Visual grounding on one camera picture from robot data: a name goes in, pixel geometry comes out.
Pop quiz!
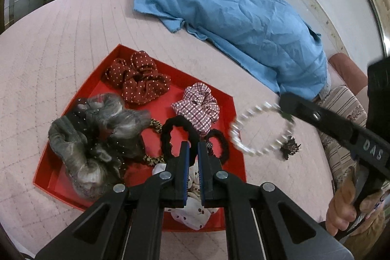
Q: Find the dark hair claw clip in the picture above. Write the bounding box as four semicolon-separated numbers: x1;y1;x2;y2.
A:
280;136;302;161

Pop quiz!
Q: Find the leopard hair tie gold ball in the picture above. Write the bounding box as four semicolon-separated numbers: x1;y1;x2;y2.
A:
143;118;167;165

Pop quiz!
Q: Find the red polka dot scrunchie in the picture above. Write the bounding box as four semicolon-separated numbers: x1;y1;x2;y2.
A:
101;50;172;105

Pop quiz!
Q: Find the black velvet scrunchie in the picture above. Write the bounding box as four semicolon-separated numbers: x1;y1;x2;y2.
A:
160;115;200;164

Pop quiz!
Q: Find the blue cloth garment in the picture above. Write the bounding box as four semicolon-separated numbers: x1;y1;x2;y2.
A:
133;0;331;94

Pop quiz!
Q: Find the white cherry print scrunchie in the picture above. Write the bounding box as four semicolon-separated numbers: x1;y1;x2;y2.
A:
152;163;221;230

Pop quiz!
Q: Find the striped floral cushion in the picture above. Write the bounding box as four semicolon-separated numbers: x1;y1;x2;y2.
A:
317;85;371;187

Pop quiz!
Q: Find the red plaid scrunchie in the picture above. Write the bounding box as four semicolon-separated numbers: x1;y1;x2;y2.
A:
171;82;220;136

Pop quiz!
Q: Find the grey sheer scrunchie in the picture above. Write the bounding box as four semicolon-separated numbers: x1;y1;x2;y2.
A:
48;93;151;201

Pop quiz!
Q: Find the black hair tie rhinestone ball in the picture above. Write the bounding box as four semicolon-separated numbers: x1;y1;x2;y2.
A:
204;128;230;164

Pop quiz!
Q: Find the pale bead bracelet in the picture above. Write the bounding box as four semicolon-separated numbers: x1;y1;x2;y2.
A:
230;102;297;156

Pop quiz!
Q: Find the red tray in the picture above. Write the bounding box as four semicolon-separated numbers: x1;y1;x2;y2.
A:
33;44;247;231

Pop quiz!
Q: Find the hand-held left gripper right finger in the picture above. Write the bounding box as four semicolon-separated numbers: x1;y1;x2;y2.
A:
196;141;355;260

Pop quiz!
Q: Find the person's right hand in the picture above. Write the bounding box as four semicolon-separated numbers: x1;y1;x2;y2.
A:
325;167;366;238

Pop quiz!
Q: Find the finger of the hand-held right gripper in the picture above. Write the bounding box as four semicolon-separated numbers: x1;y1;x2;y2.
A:
279;93;359;151

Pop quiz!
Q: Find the upholstered sofa part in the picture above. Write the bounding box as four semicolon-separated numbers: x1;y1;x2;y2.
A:
327;53;369;96

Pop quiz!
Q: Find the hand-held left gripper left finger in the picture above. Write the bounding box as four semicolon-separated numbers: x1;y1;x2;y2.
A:
35;141;191;260

